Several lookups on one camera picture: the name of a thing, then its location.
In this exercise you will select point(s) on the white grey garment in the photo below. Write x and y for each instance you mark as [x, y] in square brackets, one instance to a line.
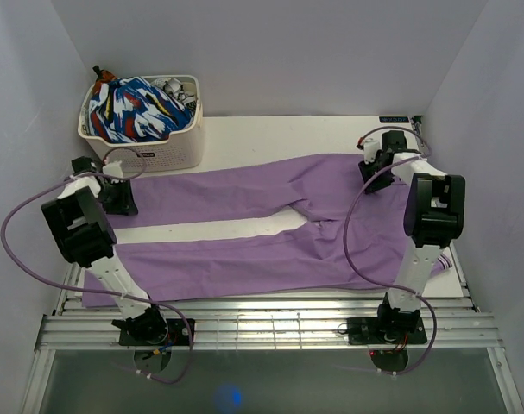
[184, 93]

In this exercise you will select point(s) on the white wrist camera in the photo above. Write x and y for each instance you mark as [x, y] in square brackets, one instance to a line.
[370, 147]
[113, 171]

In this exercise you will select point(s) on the cream plastic laundry basket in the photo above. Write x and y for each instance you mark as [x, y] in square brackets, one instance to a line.
[184, 149]

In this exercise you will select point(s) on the blue table label sticker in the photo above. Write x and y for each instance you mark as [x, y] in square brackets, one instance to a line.
[393, 119]

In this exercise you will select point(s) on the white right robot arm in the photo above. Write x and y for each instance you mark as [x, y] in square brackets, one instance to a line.
[433, 218]

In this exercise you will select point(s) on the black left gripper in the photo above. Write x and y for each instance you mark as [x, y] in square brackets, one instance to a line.
[126, 203]

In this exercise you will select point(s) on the purple trousers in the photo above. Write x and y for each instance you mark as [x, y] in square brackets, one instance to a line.
[349, 240]

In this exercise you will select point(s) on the aluminium rail frame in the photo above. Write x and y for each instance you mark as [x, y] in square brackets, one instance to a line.
[282, 352]

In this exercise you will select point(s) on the blue white patterned garment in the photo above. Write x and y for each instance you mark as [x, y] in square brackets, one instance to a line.
[129, 110]

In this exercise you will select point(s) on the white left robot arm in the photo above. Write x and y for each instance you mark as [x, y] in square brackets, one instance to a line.
[82, 232]

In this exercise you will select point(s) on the orange black garment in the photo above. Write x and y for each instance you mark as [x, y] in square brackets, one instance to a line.
[103, 77]

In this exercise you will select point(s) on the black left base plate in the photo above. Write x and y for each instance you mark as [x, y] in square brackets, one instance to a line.
[175, 333]

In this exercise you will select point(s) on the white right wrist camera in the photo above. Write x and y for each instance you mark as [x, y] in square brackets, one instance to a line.
[370, 147]

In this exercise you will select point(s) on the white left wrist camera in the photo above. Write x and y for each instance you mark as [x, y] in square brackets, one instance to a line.
[113, 171]

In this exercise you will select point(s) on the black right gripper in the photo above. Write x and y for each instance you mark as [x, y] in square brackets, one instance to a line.
[365, 169]

